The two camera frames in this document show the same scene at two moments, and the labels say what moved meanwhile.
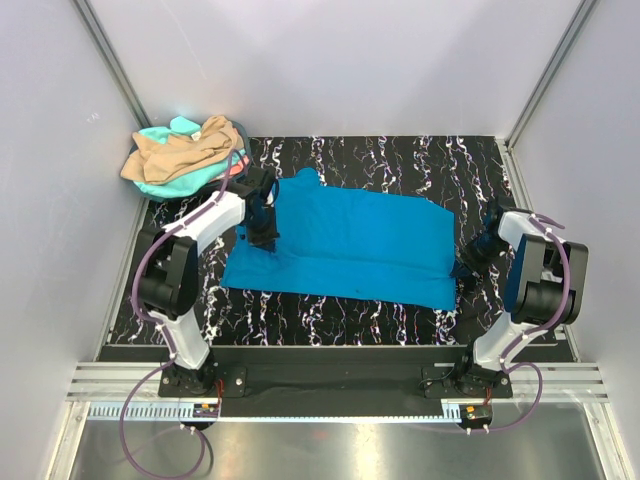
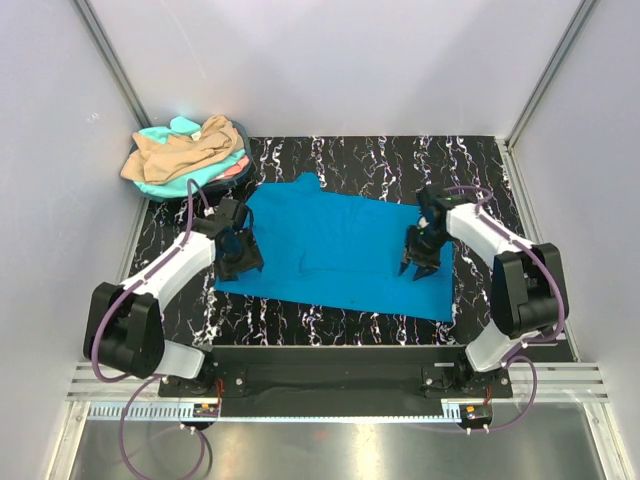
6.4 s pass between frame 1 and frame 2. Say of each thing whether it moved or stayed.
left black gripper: moved
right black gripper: moved
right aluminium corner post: stayed
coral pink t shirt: stayed
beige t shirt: stayed
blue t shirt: stayed
